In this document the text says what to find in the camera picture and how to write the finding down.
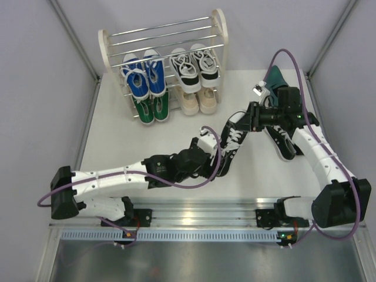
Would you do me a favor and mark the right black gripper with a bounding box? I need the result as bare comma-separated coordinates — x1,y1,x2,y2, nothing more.
232,102,285,133

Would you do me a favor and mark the beige lace sneaker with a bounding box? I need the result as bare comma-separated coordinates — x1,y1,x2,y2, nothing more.
174,86,199,116
197,88,217,115

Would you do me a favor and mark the green sneaker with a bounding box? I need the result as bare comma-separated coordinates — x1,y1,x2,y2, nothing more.
132,97,155,126
152,91,170,122

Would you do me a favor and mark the black white sneaker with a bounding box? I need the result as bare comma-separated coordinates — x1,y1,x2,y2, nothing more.
190,43,220,88
169,48,201,93

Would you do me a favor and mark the blue sneaker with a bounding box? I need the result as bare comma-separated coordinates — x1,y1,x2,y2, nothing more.
143,49,166,97
120,53,149,101

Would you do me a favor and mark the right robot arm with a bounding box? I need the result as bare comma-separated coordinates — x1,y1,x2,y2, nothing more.
240,87,371,229

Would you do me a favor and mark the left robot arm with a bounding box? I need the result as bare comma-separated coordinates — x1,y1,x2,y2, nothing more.
50,126,220,227

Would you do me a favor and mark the teal heel shoe upper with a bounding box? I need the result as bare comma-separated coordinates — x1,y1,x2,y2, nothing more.
264,65,288,107

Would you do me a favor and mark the teal heel shoe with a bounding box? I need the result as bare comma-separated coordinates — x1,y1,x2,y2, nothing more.
264,65,288,107
307,112,320,126

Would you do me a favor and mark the teal heel shoe lower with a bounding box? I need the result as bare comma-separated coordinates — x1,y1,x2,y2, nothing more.
307,112,320,126

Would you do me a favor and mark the white metal shoe rack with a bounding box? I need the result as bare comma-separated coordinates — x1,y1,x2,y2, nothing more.
98,8,229,120

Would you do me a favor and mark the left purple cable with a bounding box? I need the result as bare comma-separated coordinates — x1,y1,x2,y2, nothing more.
37,125,223,250

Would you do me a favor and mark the purple cable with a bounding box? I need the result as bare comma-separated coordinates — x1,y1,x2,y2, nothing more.
37,125,223,250
263,48,360,247

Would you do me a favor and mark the aluminium mounting rail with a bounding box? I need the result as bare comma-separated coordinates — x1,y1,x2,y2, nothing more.
49,197,324,230

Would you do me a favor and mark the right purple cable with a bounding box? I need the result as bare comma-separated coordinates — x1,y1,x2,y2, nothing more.
263,48,360,247

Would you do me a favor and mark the perforated cable tray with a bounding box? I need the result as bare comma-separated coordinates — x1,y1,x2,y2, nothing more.
61,229,285,243

